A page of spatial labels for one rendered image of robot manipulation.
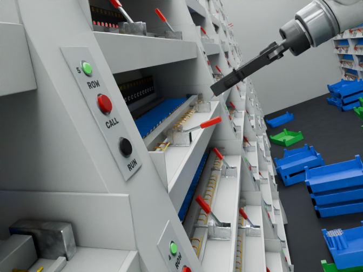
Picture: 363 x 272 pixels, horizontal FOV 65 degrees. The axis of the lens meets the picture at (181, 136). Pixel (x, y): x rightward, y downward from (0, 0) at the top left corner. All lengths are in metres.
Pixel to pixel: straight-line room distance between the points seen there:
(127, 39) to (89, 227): 0.24
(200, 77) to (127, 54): 0.53
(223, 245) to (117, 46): 0.37
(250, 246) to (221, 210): 0.23
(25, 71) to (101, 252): 0.15
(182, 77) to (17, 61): 0.72
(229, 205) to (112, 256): 0.44
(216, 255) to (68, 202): 0.32
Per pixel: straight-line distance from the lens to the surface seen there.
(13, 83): 0.22
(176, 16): 0.91
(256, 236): 0.87
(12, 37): 0.23
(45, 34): 0.25
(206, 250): 0.53
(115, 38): 0.36
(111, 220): 0.24
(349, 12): 0.71
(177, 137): 0.48
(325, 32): 0.70
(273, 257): 1.10
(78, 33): 0.29
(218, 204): 0.66
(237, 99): 1.61
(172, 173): 0.38
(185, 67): 0.91
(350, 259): 1.40
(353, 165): 1.95
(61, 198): 0.26
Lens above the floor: 1.04
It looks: 11 degrees down
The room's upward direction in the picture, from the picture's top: 24 degrees counter-clockwise
